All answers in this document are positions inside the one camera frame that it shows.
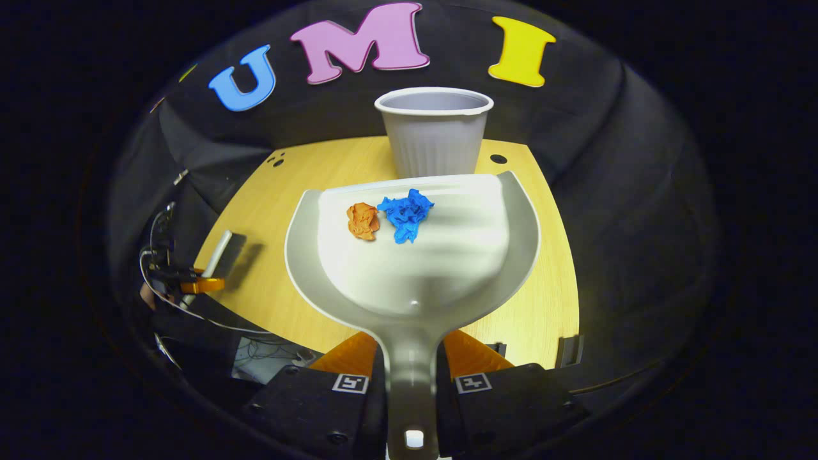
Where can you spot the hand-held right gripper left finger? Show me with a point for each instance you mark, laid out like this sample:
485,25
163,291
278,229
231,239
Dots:
307,409

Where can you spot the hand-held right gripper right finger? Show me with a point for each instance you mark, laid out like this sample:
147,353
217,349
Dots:
511,406

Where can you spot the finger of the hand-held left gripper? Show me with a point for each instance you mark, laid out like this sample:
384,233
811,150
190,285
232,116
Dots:
204,285

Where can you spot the small white broom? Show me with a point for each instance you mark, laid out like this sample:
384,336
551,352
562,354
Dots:
220,255

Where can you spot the orange paper trash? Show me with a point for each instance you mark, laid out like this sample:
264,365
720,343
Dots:
363,221

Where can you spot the white dustpan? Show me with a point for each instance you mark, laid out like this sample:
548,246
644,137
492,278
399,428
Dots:
415,255

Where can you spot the blue paper trash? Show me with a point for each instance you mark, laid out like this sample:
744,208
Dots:
406,214

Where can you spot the white ribbed garbage bin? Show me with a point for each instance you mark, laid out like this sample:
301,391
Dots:
434,137

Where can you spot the wooden desktop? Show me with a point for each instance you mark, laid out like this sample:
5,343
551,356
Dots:
268,211

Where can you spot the silver metal clip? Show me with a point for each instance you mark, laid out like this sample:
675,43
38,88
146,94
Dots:
181,176

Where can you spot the black backdrop cloth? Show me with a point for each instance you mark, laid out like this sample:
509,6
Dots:
626,191

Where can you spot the dark desk edge bracket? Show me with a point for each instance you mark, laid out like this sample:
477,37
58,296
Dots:
570,351

